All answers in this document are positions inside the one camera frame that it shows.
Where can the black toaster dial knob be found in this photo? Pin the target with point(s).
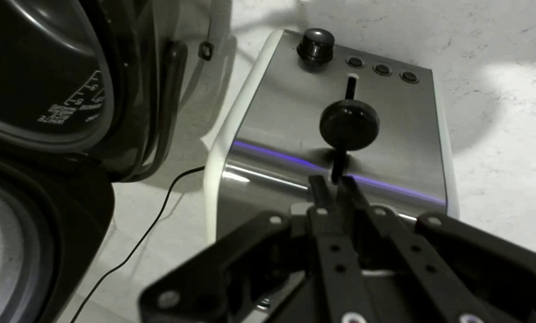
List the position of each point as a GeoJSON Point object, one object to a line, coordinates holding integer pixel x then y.
{"type": "Point", "coordinates": [316, 44]}

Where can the white polka dot steel toaster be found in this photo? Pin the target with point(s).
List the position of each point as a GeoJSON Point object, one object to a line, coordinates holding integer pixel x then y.
{"type": "Point", "coordinates": [278, 118]}

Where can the black toaster lever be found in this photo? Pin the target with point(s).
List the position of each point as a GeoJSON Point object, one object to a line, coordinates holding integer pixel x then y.
{"type": "Point", "coordinates": [350, 123]}

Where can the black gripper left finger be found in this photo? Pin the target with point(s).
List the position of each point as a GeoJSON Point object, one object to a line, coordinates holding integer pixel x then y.
{"type": "Point", "coordinates": [332, 269]}

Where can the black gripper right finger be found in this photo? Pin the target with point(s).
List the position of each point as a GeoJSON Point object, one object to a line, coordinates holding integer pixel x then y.
{"type": "Point", "coordinates": [411, 256]}

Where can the steel rice cooker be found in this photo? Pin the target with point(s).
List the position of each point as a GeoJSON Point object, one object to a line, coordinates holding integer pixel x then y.
{"type": "Point", "coordinates": [40, 118]}

